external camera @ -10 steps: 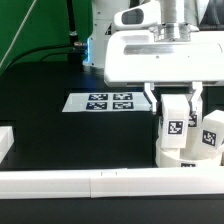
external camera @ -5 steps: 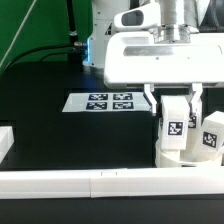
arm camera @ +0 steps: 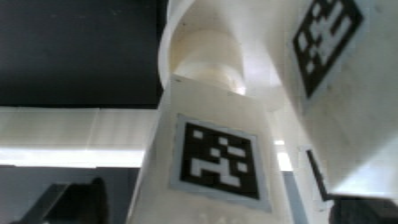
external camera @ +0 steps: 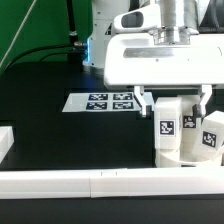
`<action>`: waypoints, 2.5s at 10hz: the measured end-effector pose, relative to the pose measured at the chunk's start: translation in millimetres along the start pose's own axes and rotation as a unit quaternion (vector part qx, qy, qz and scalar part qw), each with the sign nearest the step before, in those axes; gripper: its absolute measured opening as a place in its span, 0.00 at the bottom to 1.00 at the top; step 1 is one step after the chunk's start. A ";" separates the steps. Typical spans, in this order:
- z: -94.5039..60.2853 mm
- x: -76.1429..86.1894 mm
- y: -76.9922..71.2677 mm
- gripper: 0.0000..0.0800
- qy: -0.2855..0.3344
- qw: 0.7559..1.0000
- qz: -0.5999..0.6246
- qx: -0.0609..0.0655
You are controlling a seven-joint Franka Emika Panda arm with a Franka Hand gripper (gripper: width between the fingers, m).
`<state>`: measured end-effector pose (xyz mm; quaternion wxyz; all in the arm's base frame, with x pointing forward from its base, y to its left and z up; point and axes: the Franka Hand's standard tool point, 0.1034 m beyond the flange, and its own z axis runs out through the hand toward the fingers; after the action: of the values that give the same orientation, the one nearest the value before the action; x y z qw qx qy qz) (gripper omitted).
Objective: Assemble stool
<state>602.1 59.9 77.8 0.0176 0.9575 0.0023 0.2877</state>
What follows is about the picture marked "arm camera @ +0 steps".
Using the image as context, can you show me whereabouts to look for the white stool leg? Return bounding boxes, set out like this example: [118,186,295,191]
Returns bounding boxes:
[127,75,294,224]
[265,0,398,201]

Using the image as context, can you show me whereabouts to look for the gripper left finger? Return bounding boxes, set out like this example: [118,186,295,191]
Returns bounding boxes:
[20,178,109,224]

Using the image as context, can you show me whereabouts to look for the white front barrier bar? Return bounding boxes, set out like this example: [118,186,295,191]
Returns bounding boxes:
[0,107,159,168]

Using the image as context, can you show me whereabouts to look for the white round stool seat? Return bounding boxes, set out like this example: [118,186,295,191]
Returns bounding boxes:
[159,0,310,110]

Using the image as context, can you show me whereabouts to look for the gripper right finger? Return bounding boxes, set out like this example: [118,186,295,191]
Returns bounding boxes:
[329,197,398,224]

